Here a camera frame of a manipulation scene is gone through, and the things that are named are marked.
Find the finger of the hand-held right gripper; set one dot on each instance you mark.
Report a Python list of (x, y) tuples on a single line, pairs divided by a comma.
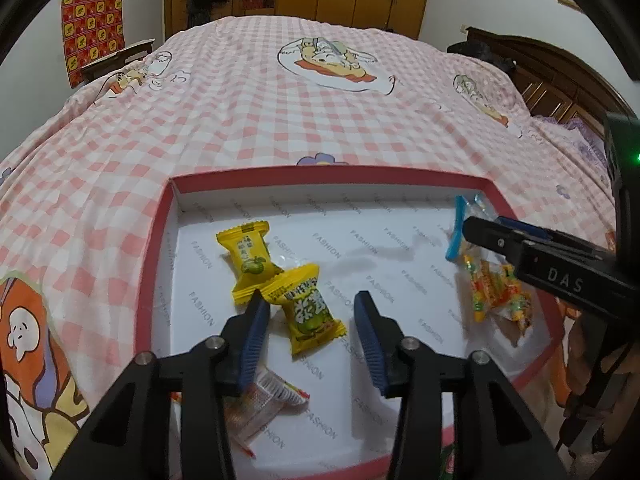
[(550, 270), (530, 232)]

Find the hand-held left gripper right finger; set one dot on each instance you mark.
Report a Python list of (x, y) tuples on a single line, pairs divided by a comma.
[(372, 345)]

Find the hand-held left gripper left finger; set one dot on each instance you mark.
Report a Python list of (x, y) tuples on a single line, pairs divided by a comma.
[(252, 345)]

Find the red-edged clear candy packet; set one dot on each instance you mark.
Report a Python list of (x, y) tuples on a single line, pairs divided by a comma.
[(270, 400)]

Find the blue-edged clear candy packet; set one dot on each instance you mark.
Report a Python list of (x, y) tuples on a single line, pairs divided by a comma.
[(495, 290)]

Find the yellow candy packet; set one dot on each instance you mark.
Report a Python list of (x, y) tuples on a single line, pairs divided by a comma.
[(305, 310), (247, 255)]

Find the red cardboard box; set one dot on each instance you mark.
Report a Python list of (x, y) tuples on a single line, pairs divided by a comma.
[(390, 240)]

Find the person's right hand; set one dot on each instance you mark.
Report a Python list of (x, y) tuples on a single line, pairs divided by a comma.
[(580, 355)]

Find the purple lace pillow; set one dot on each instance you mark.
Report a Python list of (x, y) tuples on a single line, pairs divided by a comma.
[(575, 132)]

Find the wooden headboard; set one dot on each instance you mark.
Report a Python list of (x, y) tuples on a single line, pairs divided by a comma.
[(560, 80)]

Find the dark cloth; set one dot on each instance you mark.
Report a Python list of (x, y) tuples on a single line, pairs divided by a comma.
[(480, 55)]

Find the pink checkered printed bedsheet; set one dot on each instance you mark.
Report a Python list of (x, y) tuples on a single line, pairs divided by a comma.
[(200, 120)]

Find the wooden bedside table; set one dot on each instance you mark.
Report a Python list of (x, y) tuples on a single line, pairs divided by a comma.
[(120, 57)]

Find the red basket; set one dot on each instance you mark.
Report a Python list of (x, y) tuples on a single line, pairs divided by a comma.
[(256, 1)]

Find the red yellow wall poster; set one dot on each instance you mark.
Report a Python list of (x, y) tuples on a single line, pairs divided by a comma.
[(92, 35)]

